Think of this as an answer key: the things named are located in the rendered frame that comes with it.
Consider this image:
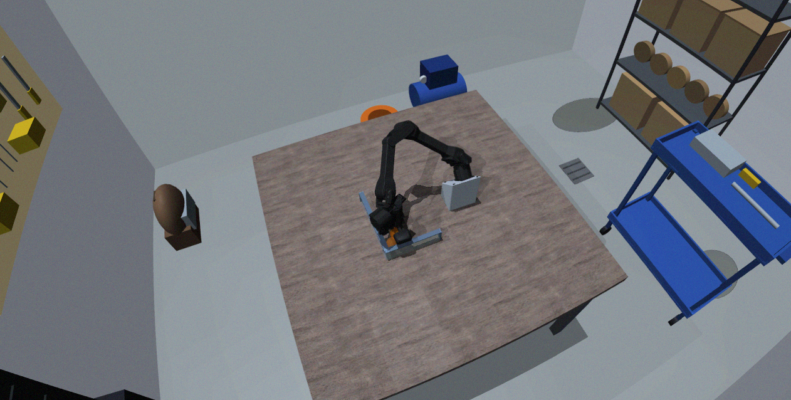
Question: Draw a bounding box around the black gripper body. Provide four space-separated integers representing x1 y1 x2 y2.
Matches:
391 212 412 245

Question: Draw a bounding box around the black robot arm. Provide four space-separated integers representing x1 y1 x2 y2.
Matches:
369 120 474 236

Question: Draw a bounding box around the low clear glass wall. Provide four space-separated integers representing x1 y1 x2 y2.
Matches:
360 198 441 260

